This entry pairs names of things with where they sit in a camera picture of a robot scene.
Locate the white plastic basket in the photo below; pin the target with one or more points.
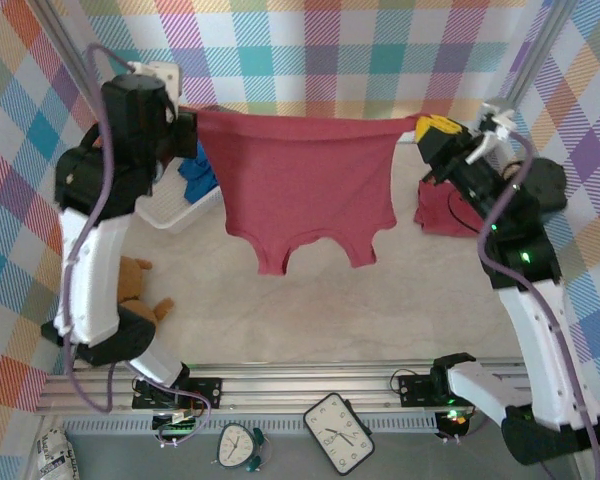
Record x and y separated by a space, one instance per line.
172 207

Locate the blue tank top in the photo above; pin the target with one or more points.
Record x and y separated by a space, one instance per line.
197 177

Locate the pinkish red ribbed tank top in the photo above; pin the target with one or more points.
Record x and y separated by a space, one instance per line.
305 185

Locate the small board with orange part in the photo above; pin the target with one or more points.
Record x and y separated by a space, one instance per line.
455 420

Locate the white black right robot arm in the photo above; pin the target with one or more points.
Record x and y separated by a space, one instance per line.
535 340

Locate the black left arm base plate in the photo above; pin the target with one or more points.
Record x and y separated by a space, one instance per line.
210 395

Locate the green round alarm clock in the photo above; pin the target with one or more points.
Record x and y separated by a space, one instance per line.
235 445

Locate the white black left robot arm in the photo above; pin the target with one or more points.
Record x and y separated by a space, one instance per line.
92 280

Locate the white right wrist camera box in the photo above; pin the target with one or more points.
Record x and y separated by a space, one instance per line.
497 117

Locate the dark red ribbed tank top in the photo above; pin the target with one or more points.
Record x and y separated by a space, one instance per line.
437 212

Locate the brown teddy bear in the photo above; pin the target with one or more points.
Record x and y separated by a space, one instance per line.
130 285

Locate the black rectangular clock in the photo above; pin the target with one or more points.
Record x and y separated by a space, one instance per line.
337 432

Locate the newspaper print bag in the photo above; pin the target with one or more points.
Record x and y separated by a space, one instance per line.
55 455

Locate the green circuit board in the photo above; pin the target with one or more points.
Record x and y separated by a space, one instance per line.
177 425

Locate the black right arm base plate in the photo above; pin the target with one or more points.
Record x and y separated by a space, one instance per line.
415 390

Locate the aluminium frame post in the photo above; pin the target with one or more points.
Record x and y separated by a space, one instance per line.
70 55
535 55

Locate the aluminium frame cross rail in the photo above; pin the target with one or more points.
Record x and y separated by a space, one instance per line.
305 387

